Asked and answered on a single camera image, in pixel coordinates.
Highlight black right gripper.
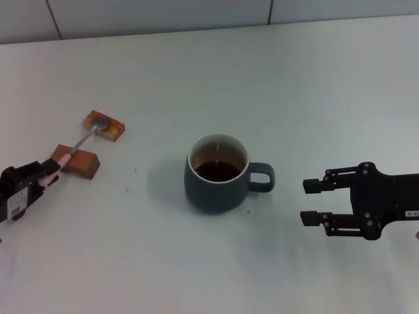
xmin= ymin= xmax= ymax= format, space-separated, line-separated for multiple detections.
xmin=299 ymin=160 xmax=419 ymax=241

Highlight grey ceramic coffee cup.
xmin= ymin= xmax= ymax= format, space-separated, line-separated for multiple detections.
xmin=183 ymin=132 xmax=276 ymax=215

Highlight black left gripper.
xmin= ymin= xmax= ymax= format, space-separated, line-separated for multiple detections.
xmin=0 ymin=157 xmax=62 ymax=224

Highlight dark arched wooden block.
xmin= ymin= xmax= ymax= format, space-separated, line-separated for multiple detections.
xmin=49 ymin=144 xmax=101 ymax=181

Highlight pink handled metal spoon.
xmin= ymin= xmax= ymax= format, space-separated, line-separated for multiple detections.
xmin=39 ymin=118 xmax=113 ymax=187

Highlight light wooden block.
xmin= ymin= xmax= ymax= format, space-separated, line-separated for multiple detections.
xmin=81 ymin=110 xmax=126 ymax=143

